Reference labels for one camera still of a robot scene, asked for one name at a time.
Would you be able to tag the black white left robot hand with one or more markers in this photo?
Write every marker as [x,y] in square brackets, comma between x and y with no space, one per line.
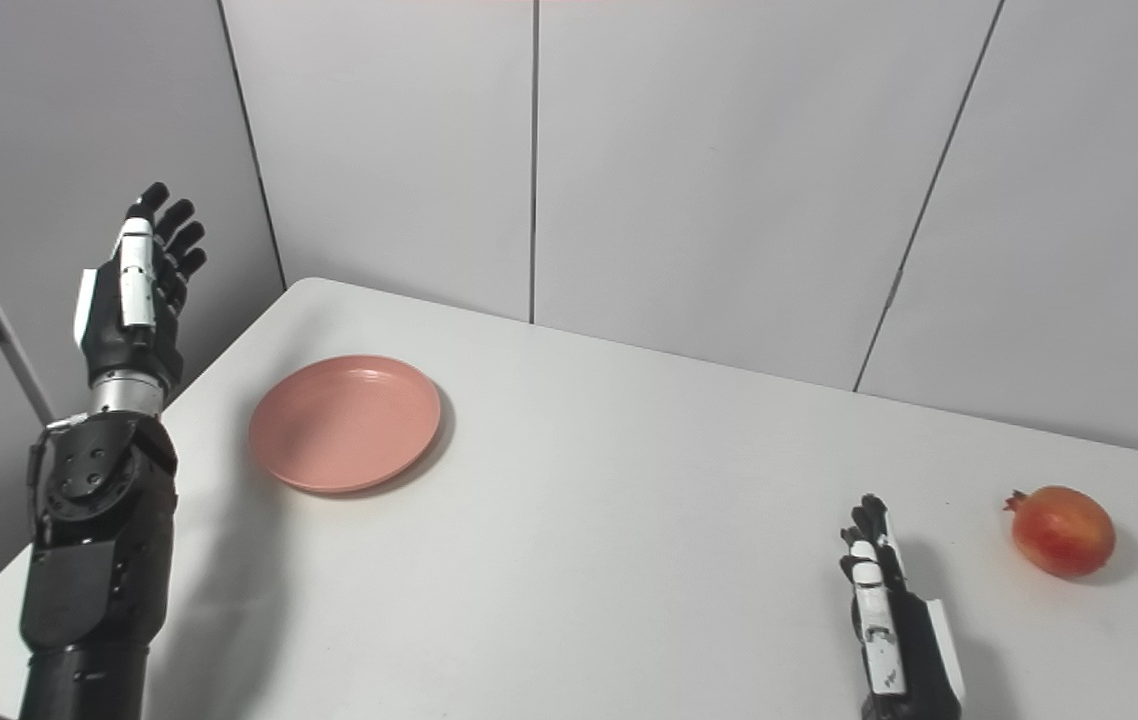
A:
[119,320]

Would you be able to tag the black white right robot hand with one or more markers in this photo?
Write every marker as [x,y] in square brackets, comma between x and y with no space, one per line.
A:
[914,650]

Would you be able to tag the red orange pomegranate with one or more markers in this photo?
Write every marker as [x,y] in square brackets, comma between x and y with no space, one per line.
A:
[1062,530]

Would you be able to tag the pink round plate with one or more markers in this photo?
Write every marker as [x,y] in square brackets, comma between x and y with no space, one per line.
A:
[344,423]

